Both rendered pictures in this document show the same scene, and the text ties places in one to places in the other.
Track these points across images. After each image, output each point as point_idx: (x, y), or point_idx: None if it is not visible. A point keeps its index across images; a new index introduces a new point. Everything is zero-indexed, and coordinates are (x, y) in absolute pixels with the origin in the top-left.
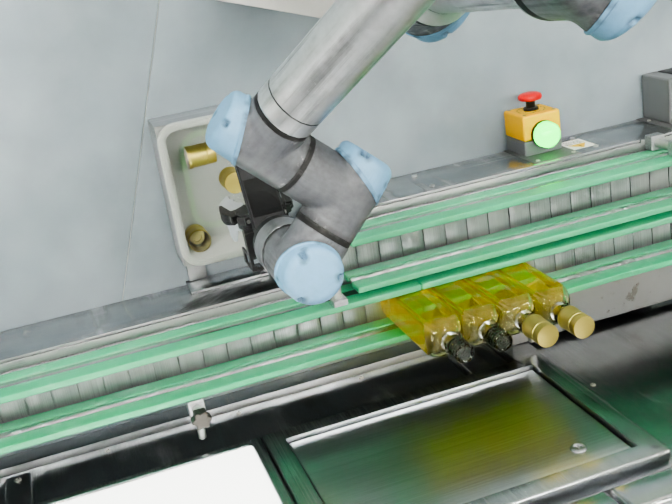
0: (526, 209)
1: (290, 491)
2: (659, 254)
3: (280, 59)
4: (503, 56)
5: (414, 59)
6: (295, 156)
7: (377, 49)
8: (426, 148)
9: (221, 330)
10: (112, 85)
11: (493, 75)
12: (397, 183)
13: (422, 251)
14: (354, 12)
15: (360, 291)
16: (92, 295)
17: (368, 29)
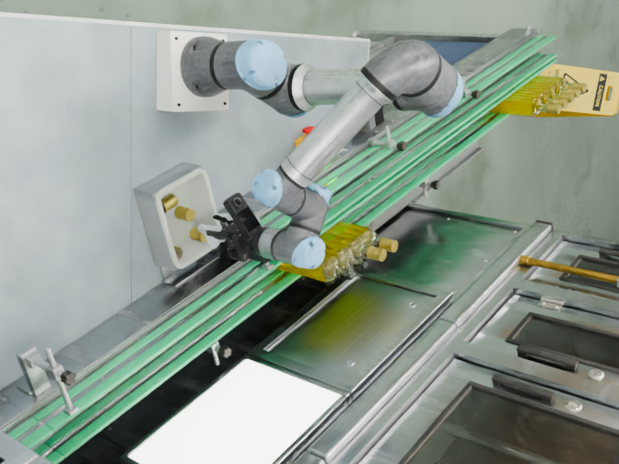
0: None
1: (294, 371)
2: (384, 200)
3: (192, 136)
4: None
5: (252, 121)
6: (300, 196)
7: (350, 139)
8: (262, 169)
9: (216, 300)
10: (112, 173)
11: (286, 121)
12: None
13: (286, 228)
14: (343, 125)
15: None
16: (115, 304)
17: (349, 132)
